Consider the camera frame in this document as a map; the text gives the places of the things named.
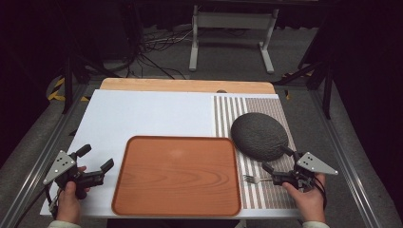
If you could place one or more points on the white metal stand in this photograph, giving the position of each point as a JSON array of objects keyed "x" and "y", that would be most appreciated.
[{"x": 233, "y": 20}]

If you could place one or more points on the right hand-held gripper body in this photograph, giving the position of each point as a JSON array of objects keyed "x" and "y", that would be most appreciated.
[{"x": 312, "y": 163}]

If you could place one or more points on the person's left hand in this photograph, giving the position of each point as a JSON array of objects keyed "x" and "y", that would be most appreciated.
[{"x": 69, "y": 204}]

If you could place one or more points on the silver fork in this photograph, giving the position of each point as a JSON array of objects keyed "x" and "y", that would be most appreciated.
[{"x": 251, "y": 179}]

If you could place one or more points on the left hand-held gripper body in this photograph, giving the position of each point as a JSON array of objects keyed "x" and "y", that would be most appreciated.
[{"x": 60, "y": 166}]

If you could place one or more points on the yellow black floor tape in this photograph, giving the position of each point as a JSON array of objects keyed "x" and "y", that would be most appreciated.
[{"x": 55, "y": 94}]

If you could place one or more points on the black metal stand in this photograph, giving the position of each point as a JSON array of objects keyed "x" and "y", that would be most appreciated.
[
  {"x": 68, "y": 85},
  {"x": 327, "y": 88}
]

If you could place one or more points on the brown wooden tray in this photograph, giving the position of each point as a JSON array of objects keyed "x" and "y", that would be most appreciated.
[{"x": 177, "y": 177}]

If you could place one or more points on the dark grey oval plate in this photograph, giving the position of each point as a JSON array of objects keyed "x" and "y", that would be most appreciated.
[{"x": 258, "y": 136}]

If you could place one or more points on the aluminium rail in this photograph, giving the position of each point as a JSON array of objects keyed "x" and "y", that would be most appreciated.
[
  {"x": 342, "y": 152},
  {"x": 41, "y": 158}
]

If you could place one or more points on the person's right hand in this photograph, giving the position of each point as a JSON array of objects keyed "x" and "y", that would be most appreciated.
[{"x": 309, "y": 199}]

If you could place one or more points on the white table board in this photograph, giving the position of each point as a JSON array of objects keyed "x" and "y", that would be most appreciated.
[{"x": 142, "y": 110}]

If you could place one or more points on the striped placemat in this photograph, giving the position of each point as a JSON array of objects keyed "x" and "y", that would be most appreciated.
[{"x": 227, "y": 110}]

